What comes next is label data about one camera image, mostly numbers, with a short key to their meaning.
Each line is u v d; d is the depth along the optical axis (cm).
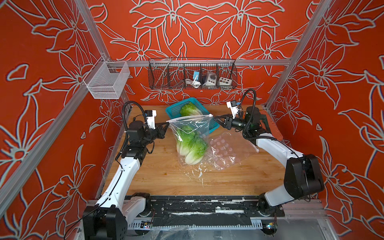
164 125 74
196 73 84
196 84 87
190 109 106
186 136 76
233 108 72
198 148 83
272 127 101
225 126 73
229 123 71
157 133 67
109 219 38
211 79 91
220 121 79
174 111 110
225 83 92
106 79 93
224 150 94
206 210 74
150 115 67
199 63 92
